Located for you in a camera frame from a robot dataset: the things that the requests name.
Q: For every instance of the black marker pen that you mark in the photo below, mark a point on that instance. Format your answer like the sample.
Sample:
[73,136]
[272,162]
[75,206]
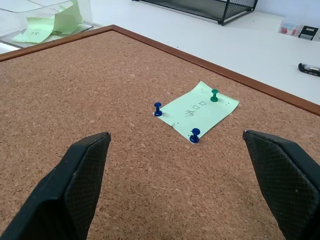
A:
[309,69]

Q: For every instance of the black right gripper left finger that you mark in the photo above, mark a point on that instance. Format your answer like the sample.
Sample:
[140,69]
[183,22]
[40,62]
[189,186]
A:
[62,190]

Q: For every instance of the small clear pin box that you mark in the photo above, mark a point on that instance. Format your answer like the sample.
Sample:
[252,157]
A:
[290,28]

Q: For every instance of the green paper note with writing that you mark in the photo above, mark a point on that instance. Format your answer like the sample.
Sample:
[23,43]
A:
[200,112]
[35,30]

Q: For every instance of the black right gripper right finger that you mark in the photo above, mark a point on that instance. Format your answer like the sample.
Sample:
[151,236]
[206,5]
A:
[287,180]

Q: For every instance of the cork board with wooden frame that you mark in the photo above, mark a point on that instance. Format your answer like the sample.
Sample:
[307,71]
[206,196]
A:
[125,105]

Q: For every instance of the clear plastic tray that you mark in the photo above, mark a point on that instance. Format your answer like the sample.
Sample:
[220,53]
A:
[37,22]

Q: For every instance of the green push pin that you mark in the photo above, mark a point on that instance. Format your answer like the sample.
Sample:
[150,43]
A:
[214,95]

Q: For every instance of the black binder clip box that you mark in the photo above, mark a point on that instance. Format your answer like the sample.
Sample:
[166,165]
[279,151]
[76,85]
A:
[308,32]

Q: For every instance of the blue push pin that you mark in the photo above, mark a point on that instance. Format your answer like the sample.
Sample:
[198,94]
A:
[194,135]
[157,109]

